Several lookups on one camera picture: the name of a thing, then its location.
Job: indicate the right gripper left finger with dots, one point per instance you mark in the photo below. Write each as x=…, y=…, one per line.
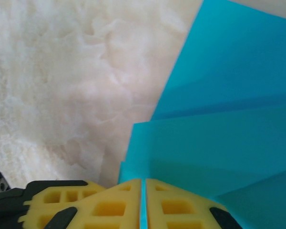
x=109, y=210

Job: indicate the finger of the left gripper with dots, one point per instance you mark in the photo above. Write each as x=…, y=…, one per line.
x=50, y=196

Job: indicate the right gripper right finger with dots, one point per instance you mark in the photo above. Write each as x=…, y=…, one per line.
x=176, y=210

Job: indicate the blue paper sheet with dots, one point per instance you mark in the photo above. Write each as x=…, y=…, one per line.
x=224, y=95

